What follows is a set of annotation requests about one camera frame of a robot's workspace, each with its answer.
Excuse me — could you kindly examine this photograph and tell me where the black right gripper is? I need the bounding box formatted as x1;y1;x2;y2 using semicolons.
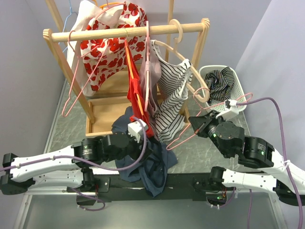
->
187;109;228;157

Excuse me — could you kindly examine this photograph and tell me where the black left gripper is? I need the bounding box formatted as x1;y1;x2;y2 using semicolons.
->
103;129;153;163

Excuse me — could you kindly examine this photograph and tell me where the navy blue tank top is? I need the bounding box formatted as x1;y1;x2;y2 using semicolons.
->
112;106;178;197

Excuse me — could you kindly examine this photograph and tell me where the red tank top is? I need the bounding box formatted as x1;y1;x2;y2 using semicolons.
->
124;40;154;138

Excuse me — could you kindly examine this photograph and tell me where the dark striped tank top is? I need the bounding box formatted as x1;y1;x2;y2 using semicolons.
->
204;67;234;104

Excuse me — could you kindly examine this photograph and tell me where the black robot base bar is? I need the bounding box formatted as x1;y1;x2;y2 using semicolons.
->
76;172;232;202

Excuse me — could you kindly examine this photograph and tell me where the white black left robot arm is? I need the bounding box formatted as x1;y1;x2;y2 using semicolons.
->
0;132;150;195

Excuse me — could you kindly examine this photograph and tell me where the orange hanger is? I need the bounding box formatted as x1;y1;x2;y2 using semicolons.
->
124;40;144;118

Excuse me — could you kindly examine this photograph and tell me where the white black striped tank top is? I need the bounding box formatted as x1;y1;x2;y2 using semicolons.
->
153;44;193;142

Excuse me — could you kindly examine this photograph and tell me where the pale pink tank top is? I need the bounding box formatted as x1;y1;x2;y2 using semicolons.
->
139;40;162;117

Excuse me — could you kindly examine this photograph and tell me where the pink plastic hanger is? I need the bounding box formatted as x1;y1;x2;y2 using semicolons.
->
144;21;150;112

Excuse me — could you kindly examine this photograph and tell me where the wooden clothes rack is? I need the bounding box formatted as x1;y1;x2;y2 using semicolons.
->
43;0;210;137

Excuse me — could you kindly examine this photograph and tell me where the white perforated plastic basket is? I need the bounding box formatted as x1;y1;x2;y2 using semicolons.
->
199;65;246;112

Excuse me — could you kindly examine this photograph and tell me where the red floral white dress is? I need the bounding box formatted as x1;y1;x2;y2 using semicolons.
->
80;1;148;96

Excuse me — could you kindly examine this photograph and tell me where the white garment behind rack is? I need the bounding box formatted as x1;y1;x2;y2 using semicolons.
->
67;0;101;89

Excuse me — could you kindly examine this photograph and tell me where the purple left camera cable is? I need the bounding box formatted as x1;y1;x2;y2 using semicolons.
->
0;116;147;172

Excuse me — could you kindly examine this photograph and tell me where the purple camera cable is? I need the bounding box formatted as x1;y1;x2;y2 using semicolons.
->
235;97;302;229
0;116;147;172

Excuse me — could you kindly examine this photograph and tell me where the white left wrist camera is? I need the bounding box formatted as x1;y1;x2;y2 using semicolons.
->
127;119;148;143

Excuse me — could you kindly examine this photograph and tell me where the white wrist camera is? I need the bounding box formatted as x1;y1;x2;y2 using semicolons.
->
127;119;148;143
215;99;240;120

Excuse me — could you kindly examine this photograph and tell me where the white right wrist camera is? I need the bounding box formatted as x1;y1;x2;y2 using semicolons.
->
215;99;240;120

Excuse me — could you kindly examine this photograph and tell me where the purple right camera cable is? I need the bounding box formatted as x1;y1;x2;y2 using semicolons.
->
235;97;302;229

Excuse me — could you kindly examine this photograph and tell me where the blue wire hanger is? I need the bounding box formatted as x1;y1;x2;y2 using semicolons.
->
61;0;77;53

